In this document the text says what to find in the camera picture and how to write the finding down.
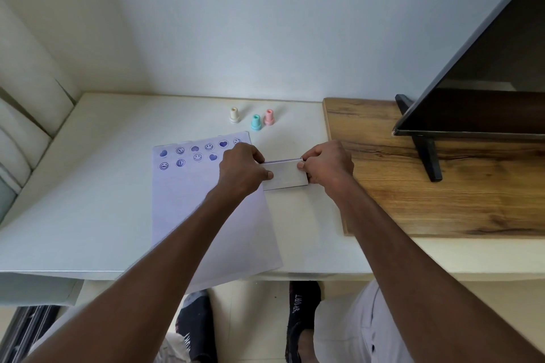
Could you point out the person's left hand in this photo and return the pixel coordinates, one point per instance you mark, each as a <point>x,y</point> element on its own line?
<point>238,169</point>

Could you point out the person's right hand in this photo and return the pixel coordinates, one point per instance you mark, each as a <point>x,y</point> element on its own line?
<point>330,165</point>

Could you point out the person's right thumb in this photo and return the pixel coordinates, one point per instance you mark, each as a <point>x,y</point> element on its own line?
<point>301,165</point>

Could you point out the person's left thumb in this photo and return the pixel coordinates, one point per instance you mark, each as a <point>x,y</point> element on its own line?
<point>265,174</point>

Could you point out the small white box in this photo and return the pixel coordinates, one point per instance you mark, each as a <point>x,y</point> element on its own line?
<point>286,176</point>

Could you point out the person's left forearm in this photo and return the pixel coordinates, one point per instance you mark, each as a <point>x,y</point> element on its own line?
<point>140,286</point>

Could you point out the person's right forearm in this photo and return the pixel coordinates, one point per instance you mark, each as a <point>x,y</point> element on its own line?
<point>408,282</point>

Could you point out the teal toy stamp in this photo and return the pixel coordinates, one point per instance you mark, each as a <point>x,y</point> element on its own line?
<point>256,122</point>

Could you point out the pink toy stamp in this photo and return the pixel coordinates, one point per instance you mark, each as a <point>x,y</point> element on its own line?
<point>268,117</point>

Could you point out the cream toy stamp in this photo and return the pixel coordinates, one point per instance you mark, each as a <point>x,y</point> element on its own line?
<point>234,114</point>

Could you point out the white paper sheet with stamps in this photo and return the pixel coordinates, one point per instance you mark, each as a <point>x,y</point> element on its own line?
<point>187,205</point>

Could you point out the black television stand leg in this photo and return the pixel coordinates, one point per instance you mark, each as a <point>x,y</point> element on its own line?
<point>428,158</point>

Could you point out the black slipper with white print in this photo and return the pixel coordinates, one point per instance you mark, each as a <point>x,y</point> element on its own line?
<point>300,307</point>
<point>195,326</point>

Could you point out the brown wooden board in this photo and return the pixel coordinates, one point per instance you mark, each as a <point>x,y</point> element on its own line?
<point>468,201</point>

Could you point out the white shorts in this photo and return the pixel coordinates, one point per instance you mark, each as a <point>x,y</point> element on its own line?
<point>353,328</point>

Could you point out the black flat screen television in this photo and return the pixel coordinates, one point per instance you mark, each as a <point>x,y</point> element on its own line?
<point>498,77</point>

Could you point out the cream padded headboard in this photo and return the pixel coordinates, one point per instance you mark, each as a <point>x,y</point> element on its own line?
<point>25,107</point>

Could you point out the dark striped floor mat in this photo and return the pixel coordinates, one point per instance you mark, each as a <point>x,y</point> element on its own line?
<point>23,333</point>

